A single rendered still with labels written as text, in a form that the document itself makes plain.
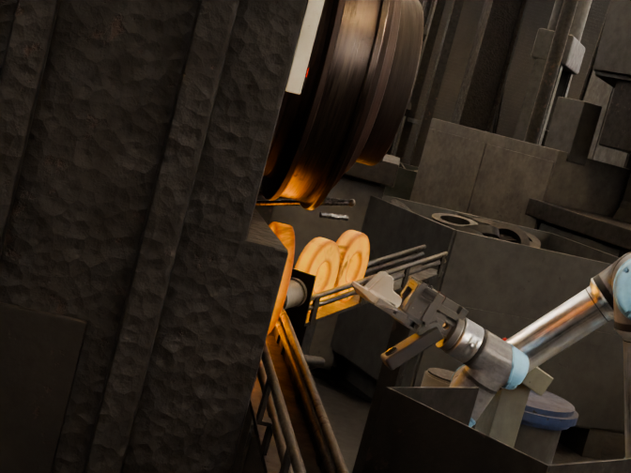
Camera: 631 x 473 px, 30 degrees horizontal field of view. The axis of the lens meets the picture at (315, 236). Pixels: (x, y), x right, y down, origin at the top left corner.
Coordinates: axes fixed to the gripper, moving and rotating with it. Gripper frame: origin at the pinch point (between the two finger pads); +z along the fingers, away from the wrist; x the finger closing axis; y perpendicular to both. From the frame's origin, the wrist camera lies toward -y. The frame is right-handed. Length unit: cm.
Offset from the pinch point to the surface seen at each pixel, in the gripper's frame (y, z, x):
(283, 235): 2.7, 20.0, 17.1
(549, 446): -15, -90, -81
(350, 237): 6.5, -4.4, -40.8
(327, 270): -1.7, -2.1, -33.9
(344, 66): 29, 29, 35
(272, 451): -19, 16, 64
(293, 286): -7.0, 5.3, -20.9
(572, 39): 239, -274, -800
